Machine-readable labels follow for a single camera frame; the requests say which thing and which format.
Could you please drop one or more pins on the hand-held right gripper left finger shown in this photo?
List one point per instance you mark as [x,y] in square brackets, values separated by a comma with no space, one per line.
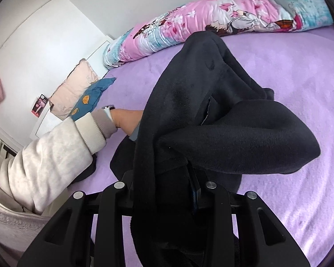
[114,203]

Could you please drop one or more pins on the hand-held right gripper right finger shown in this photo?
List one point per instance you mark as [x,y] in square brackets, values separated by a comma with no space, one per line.
[220,208]

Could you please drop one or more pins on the black fleece garment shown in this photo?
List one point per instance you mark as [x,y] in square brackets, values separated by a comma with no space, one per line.
[239,133]

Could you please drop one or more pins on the person's left forearm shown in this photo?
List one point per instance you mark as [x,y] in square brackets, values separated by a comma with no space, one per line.
[50,155]

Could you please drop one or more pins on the person's left hand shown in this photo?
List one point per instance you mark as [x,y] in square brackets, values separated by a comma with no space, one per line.
[125,121]

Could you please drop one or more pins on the white wristwatch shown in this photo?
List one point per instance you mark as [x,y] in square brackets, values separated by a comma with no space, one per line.
[109,114]

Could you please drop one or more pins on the blue pillow with orange print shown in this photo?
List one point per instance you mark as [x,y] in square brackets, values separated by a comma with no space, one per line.
[94,94]

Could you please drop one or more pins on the pale pink pillow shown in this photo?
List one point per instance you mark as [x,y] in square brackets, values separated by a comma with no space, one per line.
[75,86]

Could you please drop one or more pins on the pink boxed item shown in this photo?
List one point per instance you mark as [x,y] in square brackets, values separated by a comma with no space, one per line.
[39,105]

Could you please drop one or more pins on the person's white jacket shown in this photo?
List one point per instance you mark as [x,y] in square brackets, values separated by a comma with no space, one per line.
[5,222]

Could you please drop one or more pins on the white cabinet door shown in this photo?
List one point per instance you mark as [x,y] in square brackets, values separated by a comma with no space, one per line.
[1,133]

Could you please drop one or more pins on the floral pink blue pillow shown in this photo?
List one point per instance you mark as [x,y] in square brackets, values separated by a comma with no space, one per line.
[211,14]

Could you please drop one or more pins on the purple bed sheet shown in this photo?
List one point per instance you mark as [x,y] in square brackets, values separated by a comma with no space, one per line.
[281,61]

